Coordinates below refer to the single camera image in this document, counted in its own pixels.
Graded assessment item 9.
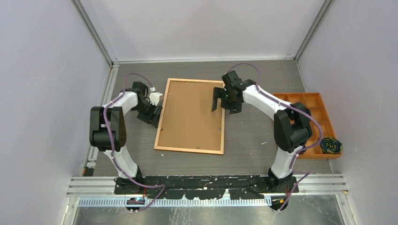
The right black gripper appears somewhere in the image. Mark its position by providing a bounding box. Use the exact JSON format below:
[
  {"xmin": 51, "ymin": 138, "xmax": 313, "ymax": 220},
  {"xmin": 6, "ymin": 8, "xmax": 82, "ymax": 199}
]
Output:
[{"xmin": 212, "ymin": 87, "xmax": 242, "ymax": 115}]

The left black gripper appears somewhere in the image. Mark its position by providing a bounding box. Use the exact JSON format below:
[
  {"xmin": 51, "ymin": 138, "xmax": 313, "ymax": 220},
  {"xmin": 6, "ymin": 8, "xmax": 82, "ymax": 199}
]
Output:
[{"xmin": 134, "ymin": 100, "xmax": 162, "ymax": 128}]

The orange wooden picture frame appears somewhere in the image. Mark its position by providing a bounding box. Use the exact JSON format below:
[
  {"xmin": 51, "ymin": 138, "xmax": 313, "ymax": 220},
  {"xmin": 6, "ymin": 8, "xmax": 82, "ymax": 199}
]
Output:
[{"xmin": 153, "ymin": 78, "xmax": 226, "ymax": 155}]

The brown cardboard backing board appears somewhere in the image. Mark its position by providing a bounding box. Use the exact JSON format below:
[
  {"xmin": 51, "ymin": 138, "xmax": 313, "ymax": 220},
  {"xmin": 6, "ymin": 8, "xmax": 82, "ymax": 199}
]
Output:
[{"xmin": 158, "ymin": 81, "xmax": 223, "ymax": 151}]

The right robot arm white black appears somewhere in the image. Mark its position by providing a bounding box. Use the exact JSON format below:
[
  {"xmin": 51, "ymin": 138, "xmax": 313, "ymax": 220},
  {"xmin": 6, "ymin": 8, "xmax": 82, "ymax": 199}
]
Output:
[{"xmin": 212, "ymin": 70, "xmax": 312, "ymax": 192}]

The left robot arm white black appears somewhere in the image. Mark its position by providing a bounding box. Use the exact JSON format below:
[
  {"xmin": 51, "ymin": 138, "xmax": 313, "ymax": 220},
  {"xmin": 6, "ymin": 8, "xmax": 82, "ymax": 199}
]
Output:
[{"xmin": 89, "ymin": 82, "xmax": 164, "ymax": 194}]

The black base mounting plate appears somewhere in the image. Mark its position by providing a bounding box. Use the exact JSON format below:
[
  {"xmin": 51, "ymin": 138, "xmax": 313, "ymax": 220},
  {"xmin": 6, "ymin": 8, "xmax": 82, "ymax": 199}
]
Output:
[{"xmin": 114, "ymin": 175, "xmax": 297, "ymax": 200}]

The blue yellow rolled item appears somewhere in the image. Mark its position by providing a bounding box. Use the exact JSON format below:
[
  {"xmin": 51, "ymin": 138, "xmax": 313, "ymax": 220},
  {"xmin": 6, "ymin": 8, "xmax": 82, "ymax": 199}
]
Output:
[{"xmin": 320, "ymin": 137, "xmax": 342, "ymax": 154}]

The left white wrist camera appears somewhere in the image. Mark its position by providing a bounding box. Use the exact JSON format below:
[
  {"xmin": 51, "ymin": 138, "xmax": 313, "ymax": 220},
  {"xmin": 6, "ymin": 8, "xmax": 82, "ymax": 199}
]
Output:
[{"xmin": 149, "ymin": 87, "xmax": 164, "ymax": 106}]

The aluminium rail at front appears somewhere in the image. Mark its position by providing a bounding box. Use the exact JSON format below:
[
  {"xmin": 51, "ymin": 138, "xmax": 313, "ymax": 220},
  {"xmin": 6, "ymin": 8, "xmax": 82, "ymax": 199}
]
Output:
[{"xmin": 67, "ymin": 174, "xmax": 349, "ymax": 208}]

